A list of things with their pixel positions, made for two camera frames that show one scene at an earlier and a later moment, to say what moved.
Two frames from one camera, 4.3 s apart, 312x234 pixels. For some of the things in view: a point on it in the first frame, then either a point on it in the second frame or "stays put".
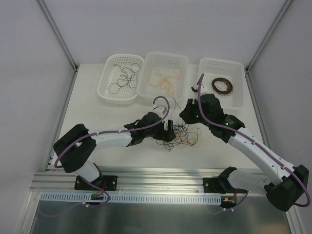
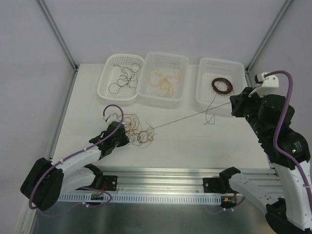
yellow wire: (165, 83) stays put
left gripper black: (162, 130) → (119, 136)
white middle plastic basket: (165, 74) stays put
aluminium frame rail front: (155, 180) stays put
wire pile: (185, 135) → (139, 132)
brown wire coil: (224, 93) stays put
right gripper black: (189, 112) → (240, 105)
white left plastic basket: (120, 81) stays put
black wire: (129, 77) stays put
